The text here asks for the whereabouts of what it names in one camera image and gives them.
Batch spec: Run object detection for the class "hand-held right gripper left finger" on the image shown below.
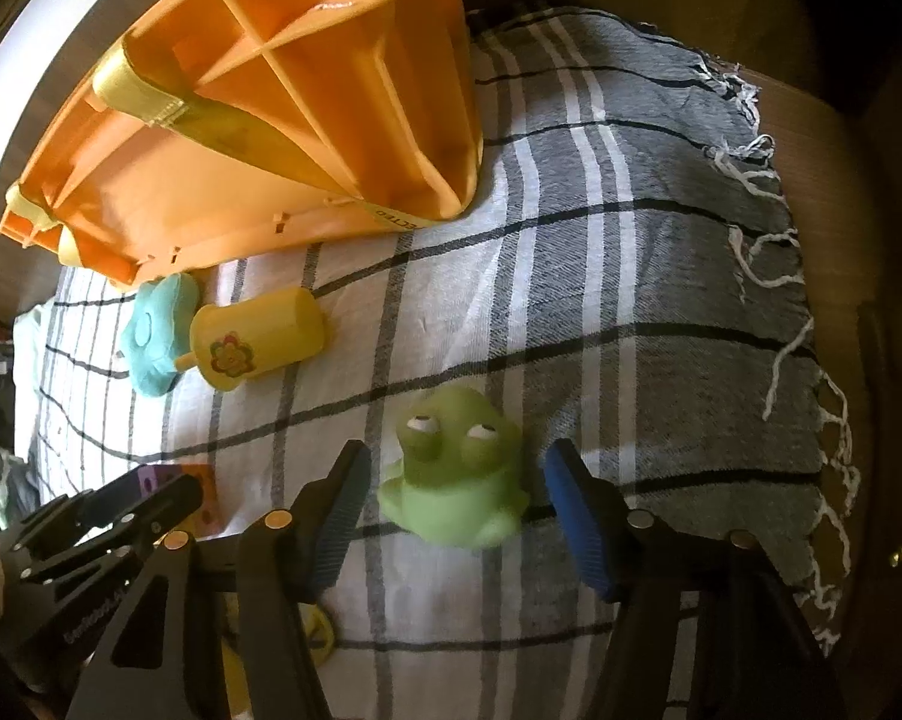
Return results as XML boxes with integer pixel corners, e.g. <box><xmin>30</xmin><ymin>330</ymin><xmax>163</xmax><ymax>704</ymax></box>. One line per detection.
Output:
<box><xmin>65</xmin><ymin>439</ymin><xmax>373</xmax><ymax>720</ymax></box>

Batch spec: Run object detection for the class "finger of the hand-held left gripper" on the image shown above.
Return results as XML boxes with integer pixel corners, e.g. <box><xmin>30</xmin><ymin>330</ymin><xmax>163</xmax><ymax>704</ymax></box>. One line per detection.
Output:
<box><xmin>1</xmin><ymin>469</ymin><xmax>152</xmax><ymax>550</ymax></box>
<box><xmin>16</xmin><ymin>474</ymin><xmax>205</xmax><ymax>586</ymax></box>

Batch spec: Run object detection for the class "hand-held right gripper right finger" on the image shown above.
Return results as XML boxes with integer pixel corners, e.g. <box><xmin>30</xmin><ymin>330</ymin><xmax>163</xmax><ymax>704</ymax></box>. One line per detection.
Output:
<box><xmin>542</xmin><ymin>439</ymin><xmax>849</xmax><ymax>720</ymax></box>

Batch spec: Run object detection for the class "purple orange toy block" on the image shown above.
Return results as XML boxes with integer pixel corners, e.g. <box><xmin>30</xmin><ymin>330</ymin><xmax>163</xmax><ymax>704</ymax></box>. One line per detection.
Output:
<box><xmin>132</xmin><ymin>463</ymin><xmax>220</xmax><ymax>541</ymax></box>

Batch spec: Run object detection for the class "green frog toy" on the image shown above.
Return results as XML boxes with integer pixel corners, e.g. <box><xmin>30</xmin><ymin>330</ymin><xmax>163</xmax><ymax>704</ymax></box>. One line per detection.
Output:
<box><xmin>378</xmin><ymin>384</ymin><xmax>527</xmax><ymax>550</ymax></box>

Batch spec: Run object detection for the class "yellow transparent plastic toy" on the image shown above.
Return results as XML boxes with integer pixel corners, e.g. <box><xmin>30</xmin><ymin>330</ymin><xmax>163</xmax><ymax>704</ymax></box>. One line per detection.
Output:
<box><xmin>222</xmin><ymin>601</ymin><xmax>339</xmax><ymax>717</ymax></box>

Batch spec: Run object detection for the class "orange plastic crate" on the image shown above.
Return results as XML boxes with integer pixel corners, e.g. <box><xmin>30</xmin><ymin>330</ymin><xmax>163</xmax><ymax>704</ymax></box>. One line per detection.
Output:
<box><xmin>0</xmin><ymin>0</ymin><xmax>486</xmax><ymax>293</ymax></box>

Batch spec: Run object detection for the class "teal flower plush toy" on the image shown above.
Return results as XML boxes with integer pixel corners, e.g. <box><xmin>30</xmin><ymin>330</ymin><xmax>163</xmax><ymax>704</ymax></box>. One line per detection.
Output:
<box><xmin>119</xmin><ymin>274</ymin><xmax>201</xmax><ymax>398</ymax></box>

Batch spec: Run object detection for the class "pale green bedsheet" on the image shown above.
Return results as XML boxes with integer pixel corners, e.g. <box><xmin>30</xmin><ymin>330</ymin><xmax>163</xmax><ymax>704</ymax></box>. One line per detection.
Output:
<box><xmin>12</xmin><ymin>296</ymin><xmax>62</xmax><ymax>391</ymax></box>

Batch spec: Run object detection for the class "yellow toy cup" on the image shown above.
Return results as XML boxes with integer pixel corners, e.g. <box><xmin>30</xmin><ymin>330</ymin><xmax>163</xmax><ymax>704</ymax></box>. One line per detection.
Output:
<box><xmin>175</xmin><ymin>289</ymin><xmax>324</xmax><ymax>392</ymax></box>

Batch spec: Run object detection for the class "grey white plaid blanket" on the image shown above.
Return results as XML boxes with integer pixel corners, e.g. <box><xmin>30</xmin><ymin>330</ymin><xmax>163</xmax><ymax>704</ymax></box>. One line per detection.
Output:
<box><xmin>16</xmin><ymin>7</ymin><xmax>864</xmax><ymax>720</ymax></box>

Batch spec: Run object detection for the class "dark wooden headboard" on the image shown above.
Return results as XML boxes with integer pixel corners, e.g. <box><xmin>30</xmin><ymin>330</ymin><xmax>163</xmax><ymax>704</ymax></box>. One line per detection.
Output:
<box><xmin>0</xmin><ymin>0</ymin><xmax>190</xmax><ymax>278</ymax></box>

